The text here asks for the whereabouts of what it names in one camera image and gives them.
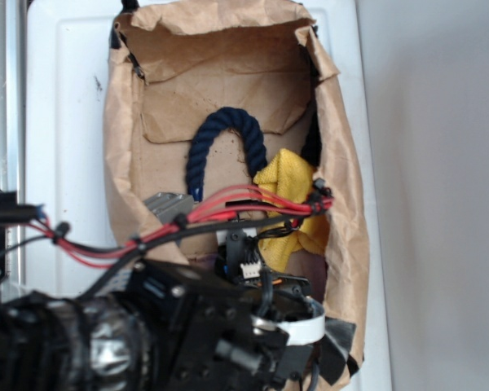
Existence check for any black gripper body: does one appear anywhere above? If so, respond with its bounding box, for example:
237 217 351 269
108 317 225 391
174 227 325 391

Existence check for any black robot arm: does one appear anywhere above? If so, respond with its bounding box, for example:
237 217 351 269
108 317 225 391
0 260 325 390

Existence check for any yellow microfiber cloth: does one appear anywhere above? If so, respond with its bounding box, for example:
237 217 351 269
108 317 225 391
253 148 330 271

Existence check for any brown paper bag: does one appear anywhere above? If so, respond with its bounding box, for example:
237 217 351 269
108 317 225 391
104 1 370 378

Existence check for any red and black cable bundle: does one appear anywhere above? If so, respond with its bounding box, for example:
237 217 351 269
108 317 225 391
24 178 335 270

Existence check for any grey metal corner bracket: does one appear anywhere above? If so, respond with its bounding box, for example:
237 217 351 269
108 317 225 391
143 192 194 224

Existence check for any dark blue rope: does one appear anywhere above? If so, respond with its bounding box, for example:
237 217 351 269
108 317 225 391
186 106 325 204

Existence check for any aluminium frame rail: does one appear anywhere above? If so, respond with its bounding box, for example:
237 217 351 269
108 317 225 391
0 0 27 286

